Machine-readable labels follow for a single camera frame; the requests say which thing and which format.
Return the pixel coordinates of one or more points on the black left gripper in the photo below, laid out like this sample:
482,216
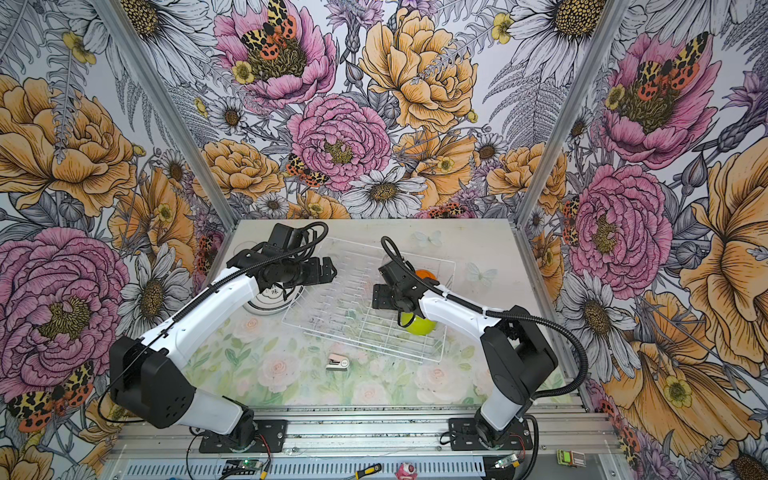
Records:
314,276

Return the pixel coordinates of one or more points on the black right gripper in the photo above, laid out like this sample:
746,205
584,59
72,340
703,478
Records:
380,297

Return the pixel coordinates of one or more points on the teal rimmed back plate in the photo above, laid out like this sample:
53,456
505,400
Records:
272,301

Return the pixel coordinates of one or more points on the clear plastic glass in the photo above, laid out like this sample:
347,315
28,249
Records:
248,246

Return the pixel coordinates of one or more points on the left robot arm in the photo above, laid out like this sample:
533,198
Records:
146,372

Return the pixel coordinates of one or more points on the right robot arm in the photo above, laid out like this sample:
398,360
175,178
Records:
518,355

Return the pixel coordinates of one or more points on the orange plastic bowl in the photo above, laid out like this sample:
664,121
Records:
427,276

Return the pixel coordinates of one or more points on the lime green plastic bowl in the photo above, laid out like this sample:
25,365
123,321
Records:
416,325

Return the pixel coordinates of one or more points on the floral table mat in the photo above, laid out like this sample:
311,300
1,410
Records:
263,363

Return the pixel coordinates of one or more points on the yellow black screwdriver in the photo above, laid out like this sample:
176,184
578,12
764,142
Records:
365,472

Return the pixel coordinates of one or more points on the pink small toy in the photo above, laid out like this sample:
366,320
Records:
406,471

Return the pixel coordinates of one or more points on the green circuit board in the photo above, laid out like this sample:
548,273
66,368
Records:
247,467

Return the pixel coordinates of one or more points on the small green device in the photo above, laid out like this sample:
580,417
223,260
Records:
570,458

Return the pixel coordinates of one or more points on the white wire dish rack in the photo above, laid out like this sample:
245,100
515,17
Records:
342,310

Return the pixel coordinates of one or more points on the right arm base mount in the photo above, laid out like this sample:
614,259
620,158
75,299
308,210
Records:
476,434

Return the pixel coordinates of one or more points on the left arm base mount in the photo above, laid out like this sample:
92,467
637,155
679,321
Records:
252,434

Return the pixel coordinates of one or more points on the aluminium corner post left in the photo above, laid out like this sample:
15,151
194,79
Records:
118,25

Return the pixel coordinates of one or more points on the aluminium corner post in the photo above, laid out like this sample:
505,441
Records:
606,32
118,25

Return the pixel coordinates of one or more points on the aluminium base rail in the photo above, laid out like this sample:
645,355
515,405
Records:
325,443

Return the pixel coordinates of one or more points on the aluminium corner post right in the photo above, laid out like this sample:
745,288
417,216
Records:
606,32

